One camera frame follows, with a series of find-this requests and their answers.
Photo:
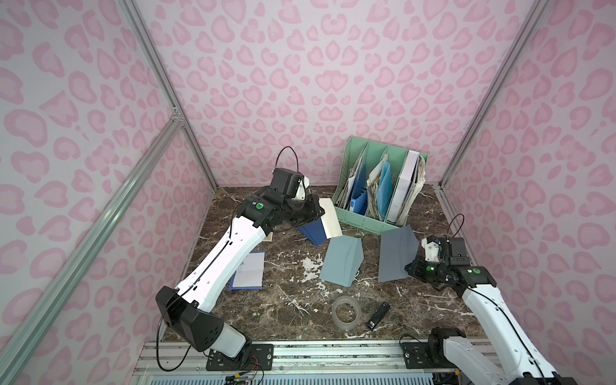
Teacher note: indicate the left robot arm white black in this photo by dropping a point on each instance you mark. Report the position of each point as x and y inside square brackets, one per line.
[187, 308]

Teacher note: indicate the beige letter paper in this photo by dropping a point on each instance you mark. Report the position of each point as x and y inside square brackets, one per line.
[330, 222]

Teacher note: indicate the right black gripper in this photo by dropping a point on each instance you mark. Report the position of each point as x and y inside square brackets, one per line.
[417, 267]

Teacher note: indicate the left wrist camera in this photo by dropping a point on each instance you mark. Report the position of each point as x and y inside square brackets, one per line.
[287, 184]

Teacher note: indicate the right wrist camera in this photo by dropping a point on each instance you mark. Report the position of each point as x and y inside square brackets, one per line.
[442, 249]

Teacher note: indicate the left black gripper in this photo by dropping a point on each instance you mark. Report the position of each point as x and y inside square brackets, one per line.
[307, 209]

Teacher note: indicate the white letter paper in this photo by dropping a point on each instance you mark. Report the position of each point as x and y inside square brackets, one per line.
[249, 275]

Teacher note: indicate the green file organizer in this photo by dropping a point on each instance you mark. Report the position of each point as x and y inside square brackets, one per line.
[355, 196]

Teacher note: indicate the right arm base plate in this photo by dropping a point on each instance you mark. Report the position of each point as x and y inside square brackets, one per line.
[418, 355]

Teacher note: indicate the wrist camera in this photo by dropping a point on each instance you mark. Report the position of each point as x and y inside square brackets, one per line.
[287, 184]
[442, 249]

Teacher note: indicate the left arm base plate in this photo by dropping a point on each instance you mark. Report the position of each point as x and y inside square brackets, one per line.
[259, 355]

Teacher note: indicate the blue folder in organizer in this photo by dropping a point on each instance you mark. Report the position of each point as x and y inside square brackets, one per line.
[384, 191]

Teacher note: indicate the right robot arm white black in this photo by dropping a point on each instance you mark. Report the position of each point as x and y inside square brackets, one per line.
[520, 360]

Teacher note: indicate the clear tape roll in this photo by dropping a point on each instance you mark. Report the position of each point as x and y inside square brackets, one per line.
[346, 313]

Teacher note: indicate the light blue envelope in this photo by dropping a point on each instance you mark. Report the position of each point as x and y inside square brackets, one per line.
[344, 257]

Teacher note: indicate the aluminium rail front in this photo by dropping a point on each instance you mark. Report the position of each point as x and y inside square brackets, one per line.
[290, 357]

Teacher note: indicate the dark blue envelope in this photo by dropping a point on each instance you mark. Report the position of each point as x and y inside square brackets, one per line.
[314, 232]

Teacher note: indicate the grey envelope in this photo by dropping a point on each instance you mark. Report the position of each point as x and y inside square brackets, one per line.
[398, 248]

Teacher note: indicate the small black stapler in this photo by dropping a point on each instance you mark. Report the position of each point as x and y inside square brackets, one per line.
[378, 316]

